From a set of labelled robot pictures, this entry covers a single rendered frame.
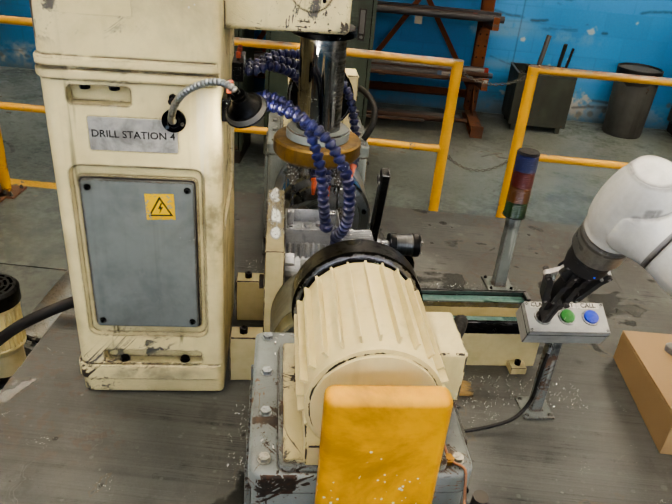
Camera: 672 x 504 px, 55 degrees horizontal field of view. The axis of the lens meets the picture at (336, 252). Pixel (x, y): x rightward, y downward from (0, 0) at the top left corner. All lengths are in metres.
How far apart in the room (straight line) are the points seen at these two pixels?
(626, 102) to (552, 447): 5.15
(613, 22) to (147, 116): 5.74
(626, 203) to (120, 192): 0.84
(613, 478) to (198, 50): 1.13
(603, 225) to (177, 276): 0.77
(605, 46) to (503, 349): 5.23
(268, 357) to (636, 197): 0.58
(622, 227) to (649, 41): 5.75
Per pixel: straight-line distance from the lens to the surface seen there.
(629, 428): 1.61
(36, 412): 1.50
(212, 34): 1.12
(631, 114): 6.44
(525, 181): 1.80
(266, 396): 0.93
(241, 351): 1.45
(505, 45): 6.42
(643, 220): 1.04
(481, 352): 1.61
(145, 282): 1.32
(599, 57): 6.65
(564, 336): 1.39
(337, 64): 1.27
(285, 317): 1.15
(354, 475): 0.72
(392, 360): 0.71
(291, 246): 1.40
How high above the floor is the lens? 1.78
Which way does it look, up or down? 29 degrees down
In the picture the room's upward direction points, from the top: 5 degrees clockwise
